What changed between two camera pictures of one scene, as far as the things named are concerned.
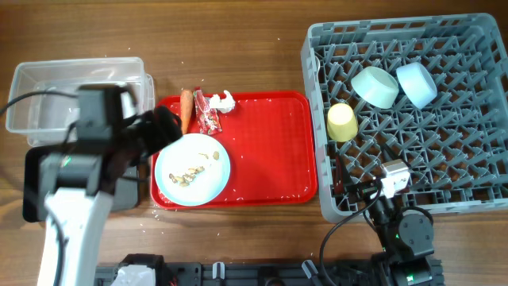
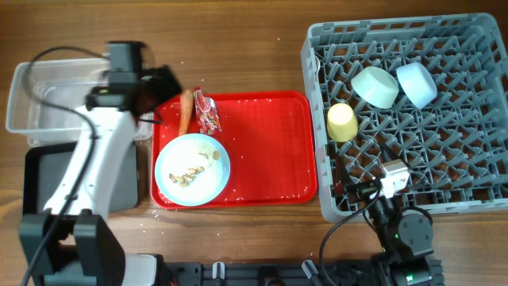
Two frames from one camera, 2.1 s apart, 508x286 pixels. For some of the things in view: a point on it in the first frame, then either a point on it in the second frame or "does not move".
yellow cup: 342,124 does not move
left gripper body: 144,137 → 160,85
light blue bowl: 417,83 does not move
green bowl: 375,86 does not move
